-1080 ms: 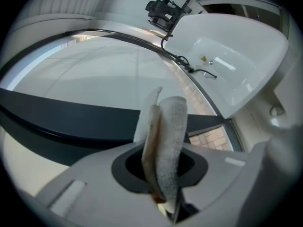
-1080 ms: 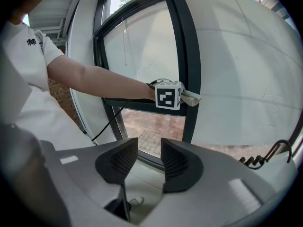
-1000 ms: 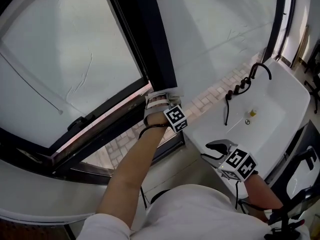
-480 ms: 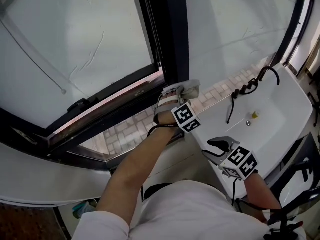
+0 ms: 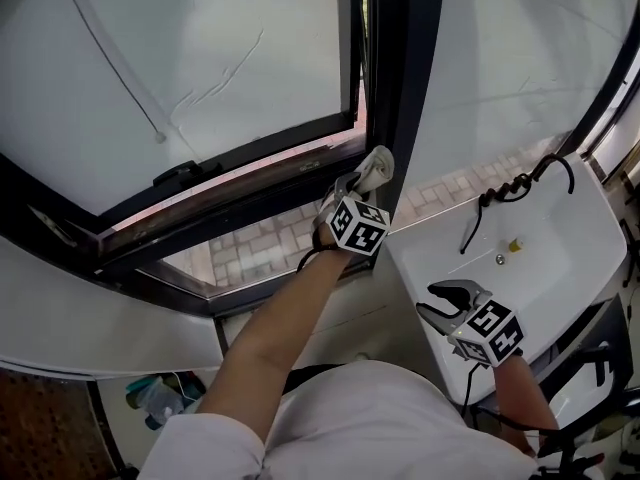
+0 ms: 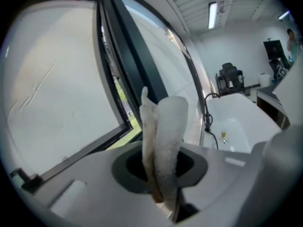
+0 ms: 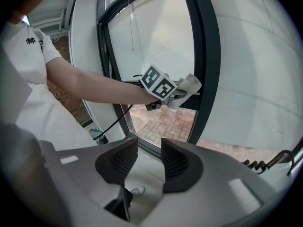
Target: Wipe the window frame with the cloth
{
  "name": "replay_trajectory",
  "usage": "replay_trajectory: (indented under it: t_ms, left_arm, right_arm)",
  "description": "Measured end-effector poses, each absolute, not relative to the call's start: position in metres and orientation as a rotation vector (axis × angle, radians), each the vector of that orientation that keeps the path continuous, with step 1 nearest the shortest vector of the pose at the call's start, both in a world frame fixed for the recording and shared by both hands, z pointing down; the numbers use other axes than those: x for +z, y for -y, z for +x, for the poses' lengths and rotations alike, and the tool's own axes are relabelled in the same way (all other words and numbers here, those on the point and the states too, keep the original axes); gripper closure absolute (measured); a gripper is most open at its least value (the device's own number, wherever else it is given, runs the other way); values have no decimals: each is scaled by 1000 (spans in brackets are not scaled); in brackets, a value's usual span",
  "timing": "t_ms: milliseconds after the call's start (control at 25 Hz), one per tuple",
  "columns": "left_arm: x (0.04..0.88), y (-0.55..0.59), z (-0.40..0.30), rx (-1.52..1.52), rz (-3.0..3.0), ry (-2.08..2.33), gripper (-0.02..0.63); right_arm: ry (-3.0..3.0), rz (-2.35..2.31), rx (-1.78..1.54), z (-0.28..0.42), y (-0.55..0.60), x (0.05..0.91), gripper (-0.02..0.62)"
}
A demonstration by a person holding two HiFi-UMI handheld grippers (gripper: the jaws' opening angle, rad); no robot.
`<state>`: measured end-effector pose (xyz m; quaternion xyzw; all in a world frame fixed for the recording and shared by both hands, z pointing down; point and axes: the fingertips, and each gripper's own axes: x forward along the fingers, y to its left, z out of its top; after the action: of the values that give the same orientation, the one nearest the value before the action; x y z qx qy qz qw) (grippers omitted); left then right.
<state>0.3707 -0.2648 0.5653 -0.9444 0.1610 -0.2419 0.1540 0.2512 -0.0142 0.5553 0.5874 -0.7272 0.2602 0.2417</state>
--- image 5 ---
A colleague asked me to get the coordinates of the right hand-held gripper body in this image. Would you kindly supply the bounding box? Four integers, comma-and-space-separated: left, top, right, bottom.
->
447, 297, 526, 368

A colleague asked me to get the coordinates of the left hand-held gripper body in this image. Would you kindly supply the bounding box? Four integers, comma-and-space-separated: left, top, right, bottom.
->
322, 192, 391, 258

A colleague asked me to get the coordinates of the beige cleaning cloth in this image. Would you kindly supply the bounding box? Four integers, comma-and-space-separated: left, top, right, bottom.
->
352, 144, 396, 197

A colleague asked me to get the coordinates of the black window frame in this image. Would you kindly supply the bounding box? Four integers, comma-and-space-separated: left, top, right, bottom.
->
0, 0, 640, 319

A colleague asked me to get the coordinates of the person's right forearm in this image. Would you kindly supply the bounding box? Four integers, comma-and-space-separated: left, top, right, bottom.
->
492, 355, 559, 457

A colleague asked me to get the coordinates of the person's left forearm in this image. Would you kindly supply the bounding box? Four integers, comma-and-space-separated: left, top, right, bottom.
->
197, 247, 351, 444

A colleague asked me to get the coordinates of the black hand shower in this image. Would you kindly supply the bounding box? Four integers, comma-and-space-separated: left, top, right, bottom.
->
459, 192, 501, 256

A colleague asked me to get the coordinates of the white washbasin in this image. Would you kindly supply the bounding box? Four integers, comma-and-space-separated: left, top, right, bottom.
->
387, 152, 629, 407

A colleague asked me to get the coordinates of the white rounded ceramic fixture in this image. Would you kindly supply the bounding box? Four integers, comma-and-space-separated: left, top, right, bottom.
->
552, 370, 624, 430

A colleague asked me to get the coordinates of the black tablet stand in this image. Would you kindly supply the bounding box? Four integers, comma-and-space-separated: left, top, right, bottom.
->
537, 342, 640, 474

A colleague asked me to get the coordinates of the person's white shirt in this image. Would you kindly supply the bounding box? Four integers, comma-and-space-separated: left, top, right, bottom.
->
142, 360, 539, 480

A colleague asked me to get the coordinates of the white roller blind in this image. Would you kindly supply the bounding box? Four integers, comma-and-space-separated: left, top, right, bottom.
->
0, 0, 362, 217

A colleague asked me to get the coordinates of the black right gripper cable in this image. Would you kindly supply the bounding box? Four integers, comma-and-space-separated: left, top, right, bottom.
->
462, 362, 501, 422

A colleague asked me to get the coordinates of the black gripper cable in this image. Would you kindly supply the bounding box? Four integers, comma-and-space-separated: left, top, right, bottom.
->
462, 362, 501, 422
297, 245, 334, 275

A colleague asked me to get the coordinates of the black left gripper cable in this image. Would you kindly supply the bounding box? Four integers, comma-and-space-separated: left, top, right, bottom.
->
297, 245, 334, 275

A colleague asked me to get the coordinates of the black plastic device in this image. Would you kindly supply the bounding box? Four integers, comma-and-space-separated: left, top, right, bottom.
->
152, 160, 224, 189

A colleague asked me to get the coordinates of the thin blind pull cord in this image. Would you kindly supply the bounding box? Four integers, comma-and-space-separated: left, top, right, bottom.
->
54, 0, 169, 144

